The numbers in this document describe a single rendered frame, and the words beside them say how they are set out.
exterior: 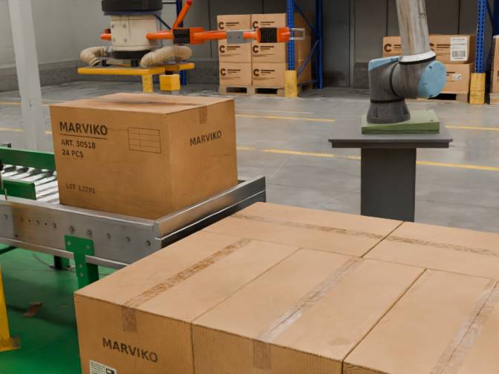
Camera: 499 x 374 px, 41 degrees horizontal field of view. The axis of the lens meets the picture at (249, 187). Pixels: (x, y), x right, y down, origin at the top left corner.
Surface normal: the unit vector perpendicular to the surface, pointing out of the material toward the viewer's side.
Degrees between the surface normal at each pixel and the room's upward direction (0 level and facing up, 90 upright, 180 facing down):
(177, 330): 90
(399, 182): 90
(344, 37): 90
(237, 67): 85
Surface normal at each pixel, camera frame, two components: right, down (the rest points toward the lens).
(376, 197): -0.18, 0.25
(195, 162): 0.84, 0.11
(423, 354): -0.04, -0.97
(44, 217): -0.52, 0.23
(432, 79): 0.63, 0.22
